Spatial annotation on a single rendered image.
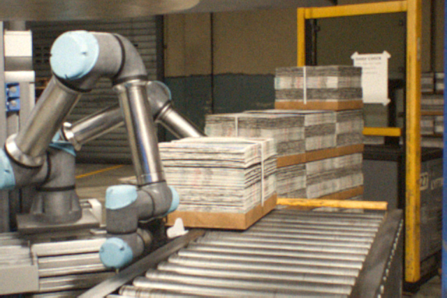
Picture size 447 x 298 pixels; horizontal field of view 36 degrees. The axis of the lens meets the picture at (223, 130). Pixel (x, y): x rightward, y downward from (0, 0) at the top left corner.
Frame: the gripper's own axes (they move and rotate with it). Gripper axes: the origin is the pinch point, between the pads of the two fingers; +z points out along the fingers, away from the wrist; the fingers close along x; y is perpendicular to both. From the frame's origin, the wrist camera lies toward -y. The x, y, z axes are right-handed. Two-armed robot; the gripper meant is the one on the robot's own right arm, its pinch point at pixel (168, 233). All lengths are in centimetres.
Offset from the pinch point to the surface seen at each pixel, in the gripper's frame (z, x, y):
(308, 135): 140, -14, 17
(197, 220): -0.4, -9.0, 4.1
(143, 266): -41.3, -11.0, 1.8
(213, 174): 0.4, -13.6, 17.2
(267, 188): 26.5, -22.4, 9.7
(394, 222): 23, -61, 2
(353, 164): 182, -29, -1
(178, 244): -19.3, -10.7, 1.8
